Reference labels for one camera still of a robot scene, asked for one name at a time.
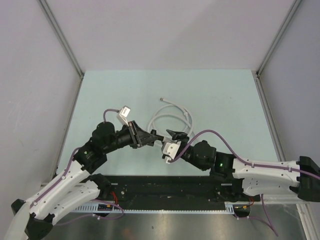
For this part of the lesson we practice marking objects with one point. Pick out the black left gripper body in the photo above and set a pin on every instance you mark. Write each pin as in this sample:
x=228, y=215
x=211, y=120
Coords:
x=135, y=134

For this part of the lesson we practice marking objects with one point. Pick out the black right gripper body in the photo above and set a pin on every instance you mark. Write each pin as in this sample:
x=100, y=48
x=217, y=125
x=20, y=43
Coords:
x=182, y=139

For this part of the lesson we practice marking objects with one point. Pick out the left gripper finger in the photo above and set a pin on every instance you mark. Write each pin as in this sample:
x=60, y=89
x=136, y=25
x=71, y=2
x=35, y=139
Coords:
x=139, y=132
x=148, y=140

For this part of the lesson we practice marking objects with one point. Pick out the black T-shaped pipe fitting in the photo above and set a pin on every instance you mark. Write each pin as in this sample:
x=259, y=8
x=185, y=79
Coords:
x=156, y=135

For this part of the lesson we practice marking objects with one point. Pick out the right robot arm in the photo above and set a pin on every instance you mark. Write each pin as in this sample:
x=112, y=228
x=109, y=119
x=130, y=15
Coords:
x=252, y=177

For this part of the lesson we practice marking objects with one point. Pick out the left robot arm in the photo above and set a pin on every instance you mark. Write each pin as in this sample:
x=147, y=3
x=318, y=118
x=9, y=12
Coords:
x=35, y=217

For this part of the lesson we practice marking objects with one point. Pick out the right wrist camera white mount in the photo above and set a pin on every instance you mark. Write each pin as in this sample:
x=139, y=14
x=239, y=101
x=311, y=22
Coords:
x=169, y=150

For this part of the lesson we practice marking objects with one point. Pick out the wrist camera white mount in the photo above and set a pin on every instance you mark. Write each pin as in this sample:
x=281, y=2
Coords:
x=169, y=150
x=123, y=114

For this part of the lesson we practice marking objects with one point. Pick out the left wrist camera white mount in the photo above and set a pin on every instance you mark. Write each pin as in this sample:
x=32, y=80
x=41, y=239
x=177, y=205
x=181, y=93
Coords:
x=123, y=114

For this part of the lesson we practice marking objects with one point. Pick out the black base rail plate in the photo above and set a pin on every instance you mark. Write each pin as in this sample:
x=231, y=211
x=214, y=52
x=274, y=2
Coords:
x=171, y=192

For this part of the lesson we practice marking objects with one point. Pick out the slotted white cable duct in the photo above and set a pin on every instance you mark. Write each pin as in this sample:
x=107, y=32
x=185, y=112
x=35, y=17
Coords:
x=91, y=207

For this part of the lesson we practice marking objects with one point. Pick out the left aluminium frame post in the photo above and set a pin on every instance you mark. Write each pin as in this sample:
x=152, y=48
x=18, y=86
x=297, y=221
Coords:
x=52, y=20

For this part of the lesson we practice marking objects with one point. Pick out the aluminium frame post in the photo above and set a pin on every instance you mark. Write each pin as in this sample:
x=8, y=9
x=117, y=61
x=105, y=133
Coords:
x=52, y=20
x=279, y=35

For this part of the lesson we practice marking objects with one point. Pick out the right aluminium frame post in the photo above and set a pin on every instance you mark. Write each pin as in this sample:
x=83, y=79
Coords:
x=279, y=35

